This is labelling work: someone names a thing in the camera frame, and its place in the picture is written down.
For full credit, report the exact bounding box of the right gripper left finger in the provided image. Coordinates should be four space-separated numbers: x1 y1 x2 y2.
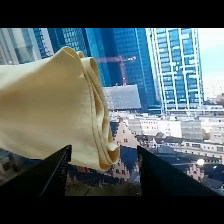
0 144 73 197

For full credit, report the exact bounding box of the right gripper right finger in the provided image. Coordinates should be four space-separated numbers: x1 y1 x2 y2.
136 145 221 197

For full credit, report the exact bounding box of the pale yellow T-shirt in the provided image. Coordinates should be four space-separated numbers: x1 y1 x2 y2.
0 46 121 173

